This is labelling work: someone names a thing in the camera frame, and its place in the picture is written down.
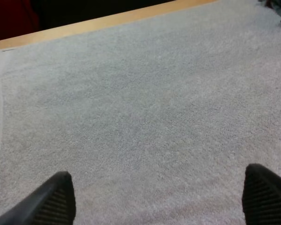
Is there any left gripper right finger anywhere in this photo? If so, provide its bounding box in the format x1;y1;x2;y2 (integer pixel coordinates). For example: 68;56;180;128
241;163;281;225

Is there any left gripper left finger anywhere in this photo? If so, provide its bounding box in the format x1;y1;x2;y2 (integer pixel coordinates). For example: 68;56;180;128
0;171;76;225

